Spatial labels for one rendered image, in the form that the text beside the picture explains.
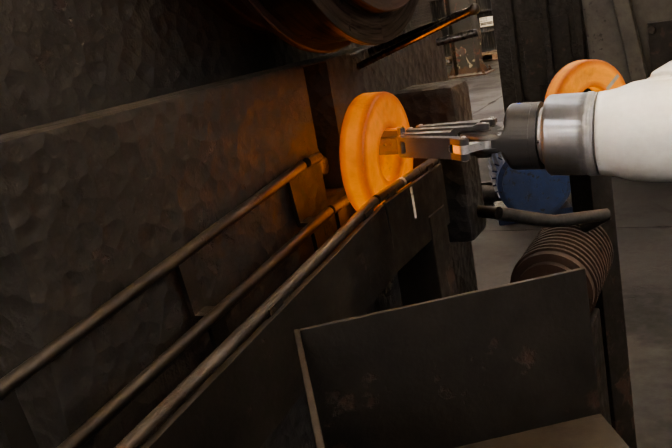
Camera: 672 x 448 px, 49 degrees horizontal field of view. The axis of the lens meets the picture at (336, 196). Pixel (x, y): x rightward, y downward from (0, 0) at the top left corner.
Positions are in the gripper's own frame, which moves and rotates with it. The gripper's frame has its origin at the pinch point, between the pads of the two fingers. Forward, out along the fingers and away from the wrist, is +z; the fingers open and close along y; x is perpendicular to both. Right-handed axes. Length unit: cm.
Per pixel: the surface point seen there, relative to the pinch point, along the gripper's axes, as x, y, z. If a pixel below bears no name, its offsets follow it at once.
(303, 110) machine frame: 5.2, -4.7, 7.2
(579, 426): -13.9, -34.5, -29.1
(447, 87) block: 3.5, 20.1, -2.5
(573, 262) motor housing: -23.8, 23.1, -18.1
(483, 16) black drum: -26, 1038, 290
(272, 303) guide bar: -7.6, -31.9, -2.9
